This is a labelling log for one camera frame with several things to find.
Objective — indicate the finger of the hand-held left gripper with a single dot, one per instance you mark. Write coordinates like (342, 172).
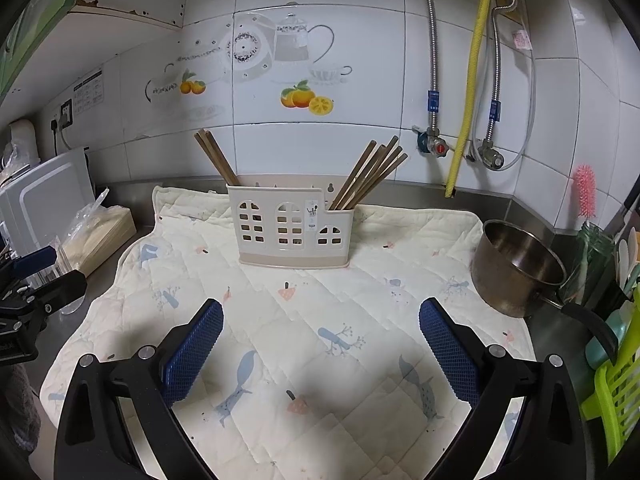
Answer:
(35, 260)
(62, 290)

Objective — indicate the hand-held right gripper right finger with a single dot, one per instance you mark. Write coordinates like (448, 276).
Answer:
(447, 355)

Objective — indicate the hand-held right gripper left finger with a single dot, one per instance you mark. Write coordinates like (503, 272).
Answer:
(195, 355)

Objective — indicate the beige plastic utensil holder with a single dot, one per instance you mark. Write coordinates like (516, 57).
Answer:
(265, 255)

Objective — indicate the bundle of wooden chopsticks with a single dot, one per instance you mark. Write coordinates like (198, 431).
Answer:
(367, 175)

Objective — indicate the white kitchen appliance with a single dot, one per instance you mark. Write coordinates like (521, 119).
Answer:
(45, 195)

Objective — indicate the plastic bag on tray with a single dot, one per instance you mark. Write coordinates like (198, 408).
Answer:
(100, 230)

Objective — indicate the dark cloth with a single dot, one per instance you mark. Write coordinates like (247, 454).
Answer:
(22, 400)

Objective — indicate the white roll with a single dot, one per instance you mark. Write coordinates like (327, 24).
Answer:
(22, 135)

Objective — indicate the cream quilted printed mat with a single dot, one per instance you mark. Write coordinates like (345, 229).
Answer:
(310, 300)

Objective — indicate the white power plug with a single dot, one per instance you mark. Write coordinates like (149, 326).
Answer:
(56, 125)

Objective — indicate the teal plastic spoon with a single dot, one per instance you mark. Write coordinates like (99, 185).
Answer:
(597, 350)

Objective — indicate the green plastic dish rack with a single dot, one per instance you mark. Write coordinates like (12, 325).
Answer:
(615, 395)

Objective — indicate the glass jar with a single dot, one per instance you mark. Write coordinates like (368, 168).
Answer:
(597, 255)

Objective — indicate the metal pipe valve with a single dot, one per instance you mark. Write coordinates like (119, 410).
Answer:
(487, 154)

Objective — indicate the pink bottle brush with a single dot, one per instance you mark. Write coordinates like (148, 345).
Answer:
(584, 190)

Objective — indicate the pink paper label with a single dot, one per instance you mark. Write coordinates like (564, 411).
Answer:
(522, 40)

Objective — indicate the black wall socket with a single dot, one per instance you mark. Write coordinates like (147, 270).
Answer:
(66, 112)

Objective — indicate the printed wall sticker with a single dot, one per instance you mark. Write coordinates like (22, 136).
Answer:
(89, 91)

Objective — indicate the green window frame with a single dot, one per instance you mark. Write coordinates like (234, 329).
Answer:
(30, 25)

